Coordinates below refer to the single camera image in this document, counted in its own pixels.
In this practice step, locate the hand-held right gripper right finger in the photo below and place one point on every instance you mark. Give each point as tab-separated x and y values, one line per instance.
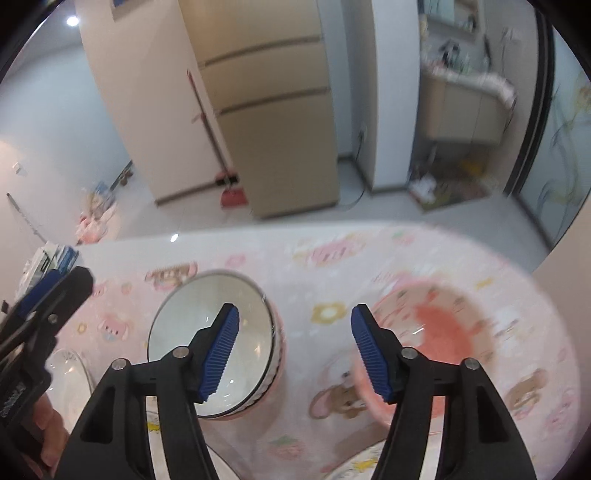
369	346

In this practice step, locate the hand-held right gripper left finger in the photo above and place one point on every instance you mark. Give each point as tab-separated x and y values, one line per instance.
221	346

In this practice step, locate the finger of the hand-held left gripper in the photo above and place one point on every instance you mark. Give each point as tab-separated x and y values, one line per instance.
69	288

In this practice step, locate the white bowl with dark rim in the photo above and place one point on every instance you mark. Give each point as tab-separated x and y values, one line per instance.
184	323

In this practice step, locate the pink rabbit print bowl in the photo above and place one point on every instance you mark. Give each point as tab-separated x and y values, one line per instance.
438	323

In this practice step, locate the cartoon print white plate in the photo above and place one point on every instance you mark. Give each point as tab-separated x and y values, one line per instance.
355	466

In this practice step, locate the person's left hand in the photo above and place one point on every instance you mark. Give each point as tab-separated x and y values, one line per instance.
48	427

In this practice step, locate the stack of boxes and papers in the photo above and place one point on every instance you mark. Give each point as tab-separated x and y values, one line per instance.
46	267

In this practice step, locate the pink bags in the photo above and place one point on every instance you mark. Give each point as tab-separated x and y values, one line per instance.
94	221

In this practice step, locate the thin white pole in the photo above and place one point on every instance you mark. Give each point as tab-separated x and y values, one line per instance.
27	217

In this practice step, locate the printed pink tablecloth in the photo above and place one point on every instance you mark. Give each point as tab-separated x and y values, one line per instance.
300	277

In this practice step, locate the pair of shoes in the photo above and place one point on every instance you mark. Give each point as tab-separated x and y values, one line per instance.
125	176

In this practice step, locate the patterned bathroom floor mat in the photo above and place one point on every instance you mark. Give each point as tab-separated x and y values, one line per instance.
455	191

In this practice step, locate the yellow plastic item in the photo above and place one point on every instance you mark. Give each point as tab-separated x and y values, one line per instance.
473	167

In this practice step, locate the beige refrigerator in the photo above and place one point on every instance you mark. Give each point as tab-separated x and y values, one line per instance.
277	138

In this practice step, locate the beige vanity cabinet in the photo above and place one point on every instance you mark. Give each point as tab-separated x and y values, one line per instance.
461	110

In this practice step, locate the recessed ceiling light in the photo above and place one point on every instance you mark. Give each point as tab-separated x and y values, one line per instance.
71	21

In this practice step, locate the frosted glass sliding door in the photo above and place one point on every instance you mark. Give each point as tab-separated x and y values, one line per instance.
561	152

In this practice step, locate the white crumpled towel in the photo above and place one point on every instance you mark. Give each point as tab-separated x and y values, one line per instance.
501	90

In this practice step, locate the group of toiletry bottles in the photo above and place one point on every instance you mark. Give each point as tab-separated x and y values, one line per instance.
450	57

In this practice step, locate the bathroom mirror cabinet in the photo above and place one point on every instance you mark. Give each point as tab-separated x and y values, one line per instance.
450	16

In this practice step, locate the white wall switch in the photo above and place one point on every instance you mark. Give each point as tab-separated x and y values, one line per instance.
21	170

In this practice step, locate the wall power socket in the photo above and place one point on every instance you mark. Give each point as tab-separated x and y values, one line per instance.
362	136

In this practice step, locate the bathroom wall outlet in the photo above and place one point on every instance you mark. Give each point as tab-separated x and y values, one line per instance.
511	33

